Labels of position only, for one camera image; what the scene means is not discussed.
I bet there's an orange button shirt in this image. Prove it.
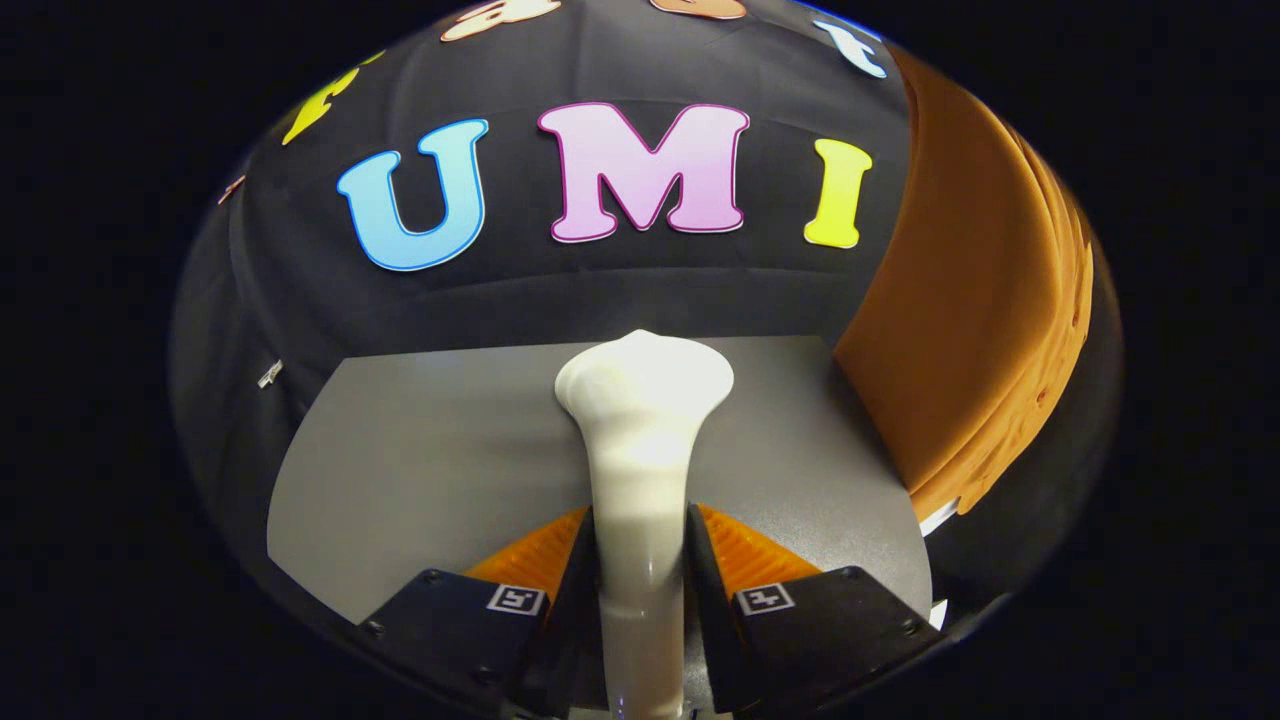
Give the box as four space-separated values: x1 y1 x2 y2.
833 45 1096 523

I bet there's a white garment steamer head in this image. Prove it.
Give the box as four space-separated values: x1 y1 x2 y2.
555 330 736 720

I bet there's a black backdrop cloth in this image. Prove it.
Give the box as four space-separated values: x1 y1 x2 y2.
170 0 1121 641

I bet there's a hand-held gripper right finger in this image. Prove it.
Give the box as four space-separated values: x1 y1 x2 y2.
685 503 946 716

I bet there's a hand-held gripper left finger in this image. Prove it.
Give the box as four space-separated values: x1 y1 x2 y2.
360 505 606 720

